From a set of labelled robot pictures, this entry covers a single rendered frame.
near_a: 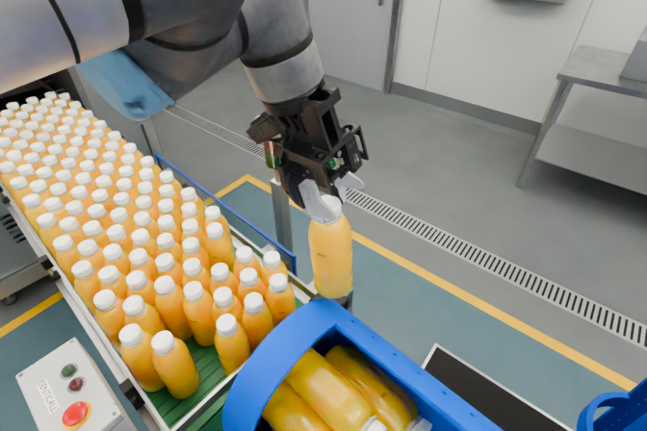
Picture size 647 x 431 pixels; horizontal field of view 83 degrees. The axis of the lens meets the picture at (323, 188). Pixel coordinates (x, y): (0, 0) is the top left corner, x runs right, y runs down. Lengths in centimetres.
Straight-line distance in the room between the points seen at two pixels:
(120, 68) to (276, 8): 14
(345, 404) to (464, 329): 159
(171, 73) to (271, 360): 45
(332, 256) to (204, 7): 44
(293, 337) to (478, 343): 162
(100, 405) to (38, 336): 171
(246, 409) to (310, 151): 39
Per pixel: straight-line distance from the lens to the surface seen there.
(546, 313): 241
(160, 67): 27
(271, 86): 37
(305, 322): 62
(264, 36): 34
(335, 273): 60
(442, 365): 187
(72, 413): 80
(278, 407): 68
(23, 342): 252
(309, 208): 49
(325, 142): 39
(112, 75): 28
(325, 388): 64
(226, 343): 83
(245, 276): 87
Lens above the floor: 176
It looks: 39 degrees down
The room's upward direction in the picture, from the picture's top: straight up
